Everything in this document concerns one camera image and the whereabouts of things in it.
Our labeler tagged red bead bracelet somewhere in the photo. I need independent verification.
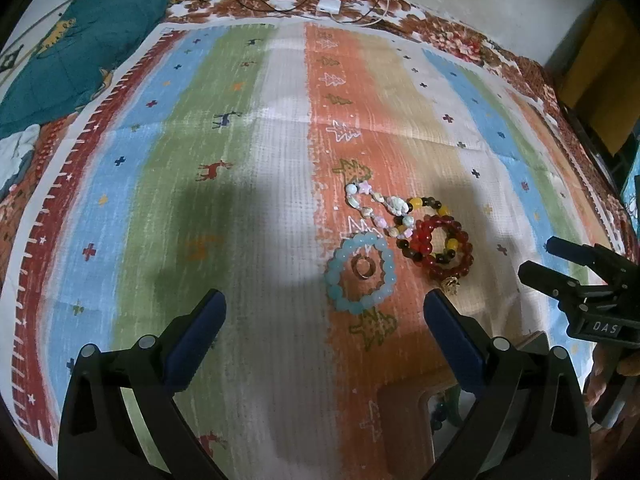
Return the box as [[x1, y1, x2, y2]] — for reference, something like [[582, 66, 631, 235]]
[[412, 212, 475, 280]]

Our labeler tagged light blue bead bracelet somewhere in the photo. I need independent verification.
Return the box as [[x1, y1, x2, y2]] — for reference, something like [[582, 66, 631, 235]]
[[323, 232, 398, 316]]

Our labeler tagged green jade bangle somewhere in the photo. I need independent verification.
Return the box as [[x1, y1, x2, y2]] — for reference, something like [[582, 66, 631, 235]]
[[445, 385, 463, 428]]

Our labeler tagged small gold charm pendant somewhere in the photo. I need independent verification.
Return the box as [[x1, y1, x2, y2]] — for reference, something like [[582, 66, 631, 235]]
[[442, 276, 460, 295]]

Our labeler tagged silver metal tin box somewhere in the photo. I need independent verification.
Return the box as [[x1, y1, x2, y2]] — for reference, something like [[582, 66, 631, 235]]
[[378, 366, 475, 479]]

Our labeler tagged mustard yellow hanging cloth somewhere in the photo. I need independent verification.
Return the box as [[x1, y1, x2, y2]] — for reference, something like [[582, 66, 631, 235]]
[[559, 0, 639, 155]]

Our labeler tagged colourful striped cloth mat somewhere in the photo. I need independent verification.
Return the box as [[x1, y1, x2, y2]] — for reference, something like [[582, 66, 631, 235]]
[[0, 15, 632, 480]]

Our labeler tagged white crumpled cloth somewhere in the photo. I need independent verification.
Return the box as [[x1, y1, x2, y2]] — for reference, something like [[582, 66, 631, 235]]
[[0, 125, 40, 200]]

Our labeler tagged teal pillow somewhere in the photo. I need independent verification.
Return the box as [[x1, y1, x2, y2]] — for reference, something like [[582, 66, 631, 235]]
[[1, 0, 168, 138]]

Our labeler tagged white charger adapter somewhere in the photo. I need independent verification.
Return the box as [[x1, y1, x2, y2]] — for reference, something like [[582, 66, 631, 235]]
[[317, 0, 342, 14]]

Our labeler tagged yellow and brown bead bracelet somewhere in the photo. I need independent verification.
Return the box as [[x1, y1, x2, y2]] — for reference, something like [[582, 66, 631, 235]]
[[394, 196, 461, 266]]

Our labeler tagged white shell bead bracelet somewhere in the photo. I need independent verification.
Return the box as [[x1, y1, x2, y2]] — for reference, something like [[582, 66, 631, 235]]
[[344, 181, 417, 240]]

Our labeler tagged gold ring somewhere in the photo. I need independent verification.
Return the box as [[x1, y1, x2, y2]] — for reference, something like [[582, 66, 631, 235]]
[[350, 257, 378, 280]]

